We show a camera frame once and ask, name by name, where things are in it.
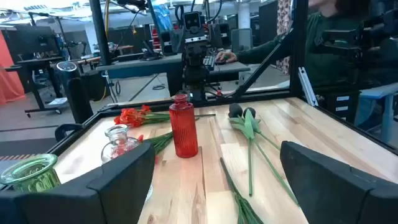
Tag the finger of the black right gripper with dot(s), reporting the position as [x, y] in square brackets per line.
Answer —
[174, 42]
[219, 35]

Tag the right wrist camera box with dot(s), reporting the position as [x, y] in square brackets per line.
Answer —
[191, 20]

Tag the green glass vase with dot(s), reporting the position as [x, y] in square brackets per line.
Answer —
[28, 168]

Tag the black backlit keyboard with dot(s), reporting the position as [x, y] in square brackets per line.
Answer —
[209, 62]

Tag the grey side desk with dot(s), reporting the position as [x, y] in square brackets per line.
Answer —
[140, 63]

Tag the black drawer cabinet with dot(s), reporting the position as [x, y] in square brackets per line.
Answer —
[332, 105]

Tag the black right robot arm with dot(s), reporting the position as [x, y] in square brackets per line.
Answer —
[196, 77]

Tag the patterned fabric curtain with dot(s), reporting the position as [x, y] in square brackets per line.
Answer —
[283, 18]

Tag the silver metal bracket strip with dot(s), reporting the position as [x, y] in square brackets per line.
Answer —
[308, 87]

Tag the black artificial tulip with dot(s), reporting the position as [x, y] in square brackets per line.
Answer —
[235, 109]
[249, 112]

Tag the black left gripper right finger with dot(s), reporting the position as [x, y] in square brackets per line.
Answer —
[335, 199]

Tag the orange fabric partition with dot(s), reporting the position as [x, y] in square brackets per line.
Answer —
[9, 77]

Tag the light blue desk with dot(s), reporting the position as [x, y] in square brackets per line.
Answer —
[379, 91]

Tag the clear glass vase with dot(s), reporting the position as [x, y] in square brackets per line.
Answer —
[119, 140]

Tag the red ribbed glass vase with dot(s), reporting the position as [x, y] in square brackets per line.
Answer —
[183, 130]

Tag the grey office chair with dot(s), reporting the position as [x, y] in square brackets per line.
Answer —
[242, 39]

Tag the black computer monitor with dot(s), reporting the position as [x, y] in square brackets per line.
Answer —
[31, 40]

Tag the red artificial flower bunch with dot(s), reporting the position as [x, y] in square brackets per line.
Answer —
[161, 141]
[132, 117]

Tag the white artificial flower bunch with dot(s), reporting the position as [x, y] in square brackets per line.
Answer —
[244, 208]

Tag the black office desk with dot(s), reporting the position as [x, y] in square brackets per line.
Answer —
[37, 60]

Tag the black tower fan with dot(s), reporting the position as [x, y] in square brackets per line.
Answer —
[77, 96]

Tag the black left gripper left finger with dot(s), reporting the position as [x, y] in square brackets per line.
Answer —
[93, 202]

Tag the person's hand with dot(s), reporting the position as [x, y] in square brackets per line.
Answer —
[225, 57]

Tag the person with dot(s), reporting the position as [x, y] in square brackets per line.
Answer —
[323, 62]

